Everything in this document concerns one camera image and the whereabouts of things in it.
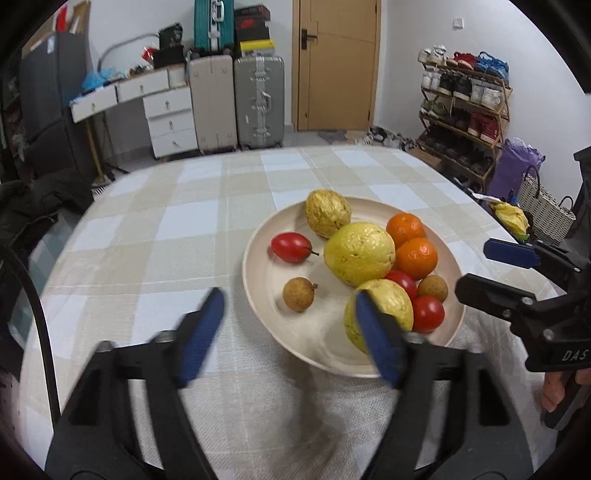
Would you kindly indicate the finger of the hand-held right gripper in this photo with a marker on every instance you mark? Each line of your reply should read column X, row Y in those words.
column 510, row 251
column 494, row 295

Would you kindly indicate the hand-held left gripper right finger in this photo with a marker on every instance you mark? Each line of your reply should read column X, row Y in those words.
column 376, row 332

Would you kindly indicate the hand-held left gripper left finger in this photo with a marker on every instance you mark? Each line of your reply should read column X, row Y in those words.
column 203, row 332

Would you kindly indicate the yellow-green guava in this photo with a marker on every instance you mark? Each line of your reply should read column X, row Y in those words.
column 392, row 304

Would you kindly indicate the brown longan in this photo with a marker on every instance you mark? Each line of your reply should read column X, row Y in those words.
column 298, row 295
column 432, row 287

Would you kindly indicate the large yellow guava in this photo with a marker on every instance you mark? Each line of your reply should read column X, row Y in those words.
column 358, row 254

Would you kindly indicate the orange mandarin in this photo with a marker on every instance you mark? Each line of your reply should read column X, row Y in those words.
column 418, row 258
column 405, row 228

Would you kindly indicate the cream round plate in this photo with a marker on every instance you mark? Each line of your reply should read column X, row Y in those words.
column 272, row 277

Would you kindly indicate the red tomato with stem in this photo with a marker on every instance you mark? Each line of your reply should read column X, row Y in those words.
column 290, row 247

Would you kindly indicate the golden wrinkled guava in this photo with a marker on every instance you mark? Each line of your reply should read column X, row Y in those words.
column 328, row 213

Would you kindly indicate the person's right hand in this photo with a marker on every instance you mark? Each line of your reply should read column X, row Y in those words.
column 553, row 390

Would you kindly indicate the yellow plastic bag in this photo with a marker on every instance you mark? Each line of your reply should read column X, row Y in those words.
column 510, row 217

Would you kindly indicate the woven basket bag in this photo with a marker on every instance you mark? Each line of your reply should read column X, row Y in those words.
column 545, row 212

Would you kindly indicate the purple bag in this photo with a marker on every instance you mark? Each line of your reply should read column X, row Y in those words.
column 512, row 170

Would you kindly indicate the brown cardboard box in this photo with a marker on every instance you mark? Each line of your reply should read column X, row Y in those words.
column 427, row 157

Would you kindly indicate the loose pile of sneakers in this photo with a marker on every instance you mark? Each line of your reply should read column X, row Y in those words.
column 388, row 136

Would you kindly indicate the wooden shoe rack with shoes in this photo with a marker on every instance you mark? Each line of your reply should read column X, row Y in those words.
column 461, row 87

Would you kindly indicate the grey floor mat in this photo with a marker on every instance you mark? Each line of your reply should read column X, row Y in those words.
column 334, row 137

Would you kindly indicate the black padded jacket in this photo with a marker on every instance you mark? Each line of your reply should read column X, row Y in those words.
column 41, row 203

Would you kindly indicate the white drawer cabinet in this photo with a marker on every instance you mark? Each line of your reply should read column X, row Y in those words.
column 171, row 124

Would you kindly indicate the beige suitcase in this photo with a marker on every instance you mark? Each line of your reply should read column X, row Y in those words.
column 212, row 106

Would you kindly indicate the silver suitcase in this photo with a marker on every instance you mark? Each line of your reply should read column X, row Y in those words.
column 249, row 101

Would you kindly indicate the wooden door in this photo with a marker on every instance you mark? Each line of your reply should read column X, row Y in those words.
column 341, row 83

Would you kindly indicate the white desk with drawers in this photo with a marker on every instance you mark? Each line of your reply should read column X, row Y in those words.
column 97, row 104

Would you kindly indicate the blue plastic bag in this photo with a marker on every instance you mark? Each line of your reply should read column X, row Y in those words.
column 97, row 78

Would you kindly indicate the black storage box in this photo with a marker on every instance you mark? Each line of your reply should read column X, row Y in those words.
column 168, row 57

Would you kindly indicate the dark grey refrigerator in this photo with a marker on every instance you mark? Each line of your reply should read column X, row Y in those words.
column 55, row 92

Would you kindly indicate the red desk item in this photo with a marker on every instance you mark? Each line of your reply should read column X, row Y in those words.
column 149, row 54

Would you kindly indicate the black printed bag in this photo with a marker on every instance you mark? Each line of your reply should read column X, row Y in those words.
column 171, row 37

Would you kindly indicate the plain black shoe box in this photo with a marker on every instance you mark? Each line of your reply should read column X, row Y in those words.
column 251, row 35

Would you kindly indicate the silver arched pipe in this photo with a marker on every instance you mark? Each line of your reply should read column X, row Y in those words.
column 124, row 41

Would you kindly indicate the teal suitcase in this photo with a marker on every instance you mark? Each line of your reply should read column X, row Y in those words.
column 205, row 23

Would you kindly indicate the black shoe box red logo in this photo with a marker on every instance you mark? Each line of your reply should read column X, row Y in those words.
column 251, row 24

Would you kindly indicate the dark striped shoe box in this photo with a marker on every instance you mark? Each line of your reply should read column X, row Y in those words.
column 251, row 12

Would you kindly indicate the large cardboard sheet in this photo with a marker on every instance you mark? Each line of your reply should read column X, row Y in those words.
column 39, row 37

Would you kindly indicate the small cardboard box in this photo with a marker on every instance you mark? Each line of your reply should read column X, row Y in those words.
column 79, row 17

